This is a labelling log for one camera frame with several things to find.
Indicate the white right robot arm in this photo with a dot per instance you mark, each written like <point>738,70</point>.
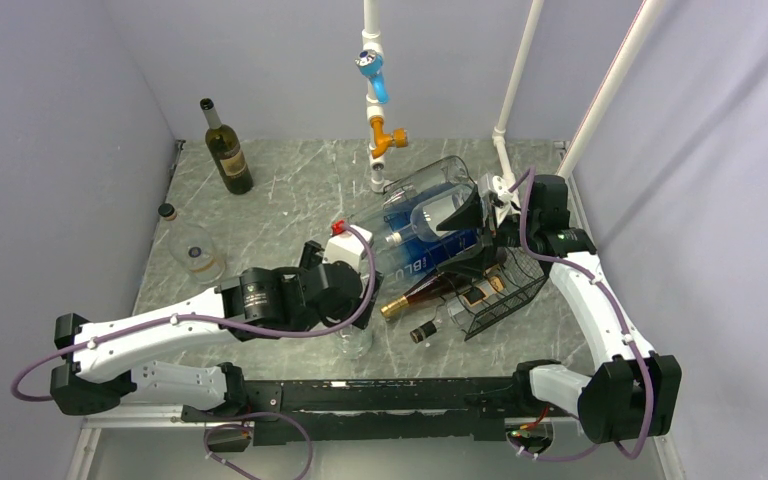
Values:
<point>633,391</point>

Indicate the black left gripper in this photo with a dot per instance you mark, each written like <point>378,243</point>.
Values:
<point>313,255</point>

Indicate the white PVC pipe frame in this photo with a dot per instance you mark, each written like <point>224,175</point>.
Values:
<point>371,36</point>

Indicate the round clear flask bottle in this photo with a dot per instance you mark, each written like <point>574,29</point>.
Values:
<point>192,247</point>

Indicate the dark green wine bottle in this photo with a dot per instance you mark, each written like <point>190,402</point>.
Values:
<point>225,148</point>

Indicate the clear blue bottle upper left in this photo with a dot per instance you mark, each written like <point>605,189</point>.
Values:
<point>401,196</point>

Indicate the brown gold-capped wine bottle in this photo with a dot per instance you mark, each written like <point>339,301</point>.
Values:
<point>433,285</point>

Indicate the clear blue bottle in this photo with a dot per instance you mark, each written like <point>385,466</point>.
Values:
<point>414,258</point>
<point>401,196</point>

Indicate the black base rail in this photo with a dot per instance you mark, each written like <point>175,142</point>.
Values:
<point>479,408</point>

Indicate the orange pipe valve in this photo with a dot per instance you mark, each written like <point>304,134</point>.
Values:
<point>383,141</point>

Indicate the clear bottle dark label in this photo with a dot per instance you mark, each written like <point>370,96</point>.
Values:
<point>353,342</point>

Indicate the white diagonal pole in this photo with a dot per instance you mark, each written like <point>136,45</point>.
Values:
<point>636,35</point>

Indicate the black wire wine rack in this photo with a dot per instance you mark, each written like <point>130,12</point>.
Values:
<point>500,292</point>

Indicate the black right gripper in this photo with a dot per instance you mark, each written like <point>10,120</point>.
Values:
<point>469,216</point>

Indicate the clear blue bottle lower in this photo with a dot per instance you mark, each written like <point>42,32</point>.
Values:
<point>414,258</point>

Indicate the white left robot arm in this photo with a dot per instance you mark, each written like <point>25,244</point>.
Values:
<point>107,364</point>

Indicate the clear flat black-capped bottle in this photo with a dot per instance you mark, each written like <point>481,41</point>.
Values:
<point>454,315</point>

